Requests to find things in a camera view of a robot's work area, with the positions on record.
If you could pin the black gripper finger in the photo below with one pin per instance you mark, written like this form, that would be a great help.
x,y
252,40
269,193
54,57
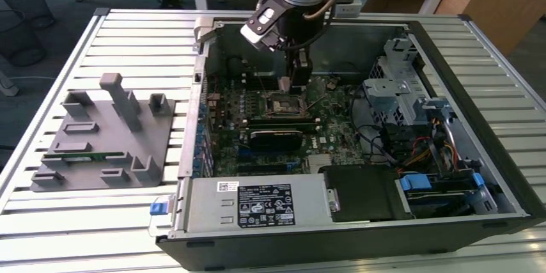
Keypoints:
x,y
303,73
291,63

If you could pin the silver CPU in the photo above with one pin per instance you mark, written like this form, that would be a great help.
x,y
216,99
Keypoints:
x,y
283,85

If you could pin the CPU socket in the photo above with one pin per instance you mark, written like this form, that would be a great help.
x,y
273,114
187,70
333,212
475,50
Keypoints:
x,y
281,105

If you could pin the round coin battery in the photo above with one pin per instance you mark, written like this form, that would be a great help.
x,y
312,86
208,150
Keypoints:
x,y
331,85

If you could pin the black RAM slot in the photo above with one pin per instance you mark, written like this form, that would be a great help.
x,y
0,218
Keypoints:
x,y
281,128
253,82
281,120
253,75
281,125
253,79

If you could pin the silver drive cage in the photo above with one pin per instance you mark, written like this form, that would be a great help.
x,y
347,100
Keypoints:
x,y
383,94

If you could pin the small black graphics card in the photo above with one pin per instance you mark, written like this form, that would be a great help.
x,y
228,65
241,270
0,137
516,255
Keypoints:
x,y
275,141

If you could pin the green motherboard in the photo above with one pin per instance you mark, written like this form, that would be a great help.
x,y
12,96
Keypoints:
x,y
228,119

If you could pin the silver chipset heatsink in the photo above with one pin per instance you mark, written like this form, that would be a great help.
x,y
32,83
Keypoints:
x,y
319,161

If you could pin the black expansion slot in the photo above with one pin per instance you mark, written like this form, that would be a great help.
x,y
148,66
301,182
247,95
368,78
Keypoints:
x,y
261,168

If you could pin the black plastic shroud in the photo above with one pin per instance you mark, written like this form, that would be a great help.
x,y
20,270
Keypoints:
x,y
366,190

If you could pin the grey parts rack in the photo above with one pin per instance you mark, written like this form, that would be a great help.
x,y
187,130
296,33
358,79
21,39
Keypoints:
x,y
140,132

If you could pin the hard disk in blue carrier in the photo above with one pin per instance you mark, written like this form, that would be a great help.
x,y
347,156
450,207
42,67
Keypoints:
x,y
415,183

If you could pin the silver power supply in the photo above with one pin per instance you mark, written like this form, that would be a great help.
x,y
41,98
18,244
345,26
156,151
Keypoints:
x,y
204,206

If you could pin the wooden cabinet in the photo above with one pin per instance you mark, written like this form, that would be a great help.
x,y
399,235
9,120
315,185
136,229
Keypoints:
x,y
507,7

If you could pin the green RAM stick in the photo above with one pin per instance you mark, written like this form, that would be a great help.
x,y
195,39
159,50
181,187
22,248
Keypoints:
x,y
100,156

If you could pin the blue plastic release latch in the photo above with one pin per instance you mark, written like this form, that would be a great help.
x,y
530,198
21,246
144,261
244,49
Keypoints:
x,y
157,208

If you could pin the black PC case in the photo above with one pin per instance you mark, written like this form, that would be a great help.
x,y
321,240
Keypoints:
x,y
297,250

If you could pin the black mesh waste bin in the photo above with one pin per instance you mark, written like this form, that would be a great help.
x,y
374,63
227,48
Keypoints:
x,y
21,43
29,4

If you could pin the grey metal foot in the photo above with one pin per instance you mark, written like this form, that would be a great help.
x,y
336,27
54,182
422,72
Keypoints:
x,y
8,87

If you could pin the black and white wrist camera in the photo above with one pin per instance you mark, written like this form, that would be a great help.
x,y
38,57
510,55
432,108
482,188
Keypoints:
x,y
264,18

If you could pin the pale grey wrist camera block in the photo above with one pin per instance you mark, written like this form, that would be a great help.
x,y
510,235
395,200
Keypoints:
x,y
347,11

